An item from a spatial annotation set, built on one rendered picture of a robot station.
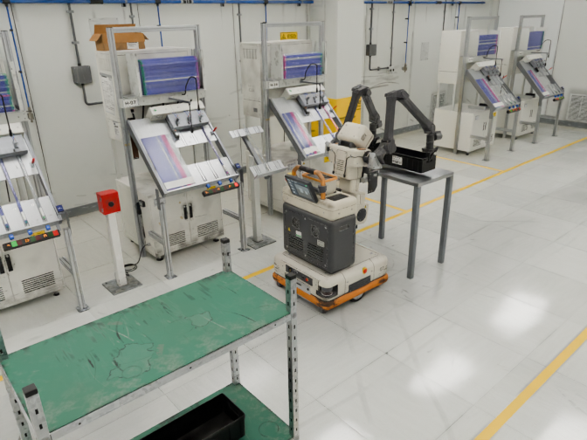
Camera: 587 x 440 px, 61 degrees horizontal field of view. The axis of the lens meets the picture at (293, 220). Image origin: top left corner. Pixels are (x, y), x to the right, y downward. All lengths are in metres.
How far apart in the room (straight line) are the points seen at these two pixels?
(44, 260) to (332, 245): 2.11
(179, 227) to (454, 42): 4.94
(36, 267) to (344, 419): 2.47
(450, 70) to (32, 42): 5.36
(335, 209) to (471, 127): 4.68
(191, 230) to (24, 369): 2.89
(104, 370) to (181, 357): 0.23
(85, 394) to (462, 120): 6.82
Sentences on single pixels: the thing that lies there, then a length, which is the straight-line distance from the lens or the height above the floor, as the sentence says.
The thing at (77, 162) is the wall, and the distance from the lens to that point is 5.71.
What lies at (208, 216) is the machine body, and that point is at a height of 0.29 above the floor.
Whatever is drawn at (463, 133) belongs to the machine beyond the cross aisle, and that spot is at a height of 0.32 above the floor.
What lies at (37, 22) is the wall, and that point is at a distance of 5.51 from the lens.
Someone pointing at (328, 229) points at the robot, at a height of 0.63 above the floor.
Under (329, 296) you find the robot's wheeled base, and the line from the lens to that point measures 3.46.
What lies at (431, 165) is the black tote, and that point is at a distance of 3.94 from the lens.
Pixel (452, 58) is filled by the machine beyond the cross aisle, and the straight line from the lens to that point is 7.78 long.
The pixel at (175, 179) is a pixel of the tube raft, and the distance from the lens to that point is 3.99.
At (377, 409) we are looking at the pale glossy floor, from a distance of 2.87.
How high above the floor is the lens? 1.95
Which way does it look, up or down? 22 degrees down
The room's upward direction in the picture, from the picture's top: 1 degrees counter-clockwise
